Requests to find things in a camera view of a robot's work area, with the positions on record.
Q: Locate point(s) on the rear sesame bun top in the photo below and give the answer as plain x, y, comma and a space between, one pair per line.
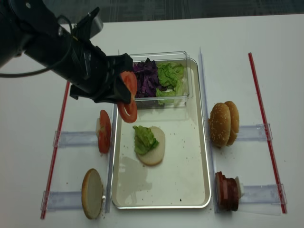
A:
234, 115

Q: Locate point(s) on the metal baking tray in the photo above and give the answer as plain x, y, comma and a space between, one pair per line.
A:
176, 175

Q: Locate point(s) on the meat patty slices stack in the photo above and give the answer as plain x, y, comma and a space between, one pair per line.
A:
227, 192

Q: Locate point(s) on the right lower clear pusher track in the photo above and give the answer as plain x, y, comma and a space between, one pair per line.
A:
260, 199

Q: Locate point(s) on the left red rail strip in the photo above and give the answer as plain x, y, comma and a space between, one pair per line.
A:
54, 154

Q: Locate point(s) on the right red rail strip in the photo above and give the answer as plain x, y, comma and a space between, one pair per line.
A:
281, 193

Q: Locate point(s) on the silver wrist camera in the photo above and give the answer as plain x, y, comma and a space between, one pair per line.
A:
89, 26

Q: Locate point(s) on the sesame bun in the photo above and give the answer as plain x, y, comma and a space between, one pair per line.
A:
234, 115
220, 124

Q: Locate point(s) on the red rail strip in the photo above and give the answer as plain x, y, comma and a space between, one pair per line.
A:
54, 154
281, 193

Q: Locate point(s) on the bun half in left rack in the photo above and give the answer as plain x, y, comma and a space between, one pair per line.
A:
92, 194

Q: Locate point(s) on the tomato slices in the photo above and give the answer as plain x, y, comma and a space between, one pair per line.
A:
104, 133
128, 109

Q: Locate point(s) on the right upper clear pusher track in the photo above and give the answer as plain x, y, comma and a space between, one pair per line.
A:
258, 132

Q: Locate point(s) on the lettuce leaf on bun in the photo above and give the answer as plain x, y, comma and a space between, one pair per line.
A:
144, 140

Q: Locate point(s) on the front sesame bun top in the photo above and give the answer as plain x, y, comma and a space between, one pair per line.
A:
220, 124

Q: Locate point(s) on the white pusher block left upper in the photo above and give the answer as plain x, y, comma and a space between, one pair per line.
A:
97, 129

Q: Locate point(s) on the purple cabbage pieces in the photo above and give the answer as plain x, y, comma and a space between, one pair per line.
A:
147, 78

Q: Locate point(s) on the green lettuce in container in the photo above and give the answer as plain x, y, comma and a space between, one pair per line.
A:
170, 75

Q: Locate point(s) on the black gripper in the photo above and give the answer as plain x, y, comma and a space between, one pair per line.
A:
91, 72

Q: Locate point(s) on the white pusher block right lower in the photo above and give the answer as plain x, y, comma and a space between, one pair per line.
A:
240, 187

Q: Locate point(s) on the left upper clear pusher track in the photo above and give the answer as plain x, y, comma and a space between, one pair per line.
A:
74, 139

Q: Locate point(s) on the bottom bun slice on tray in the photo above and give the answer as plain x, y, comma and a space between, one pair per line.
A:
156, 155

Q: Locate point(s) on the white pusher block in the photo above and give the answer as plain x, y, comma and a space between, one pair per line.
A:
97, 129
240, 187

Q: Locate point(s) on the right clear divider wall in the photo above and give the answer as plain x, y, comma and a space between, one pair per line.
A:
204, 100

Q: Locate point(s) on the clear pusher track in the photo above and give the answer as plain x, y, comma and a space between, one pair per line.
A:
260, 199
258, 132
61, 200
74, 139

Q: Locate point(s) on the left lower clear pusher track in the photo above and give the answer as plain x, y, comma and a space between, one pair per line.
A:
61, 200

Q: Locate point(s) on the clear plastic salad container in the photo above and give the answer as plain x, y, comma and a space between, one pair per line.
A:
180, 57

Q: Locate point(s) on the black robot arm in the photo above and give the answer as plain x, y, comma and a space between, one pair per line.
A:
29, 27

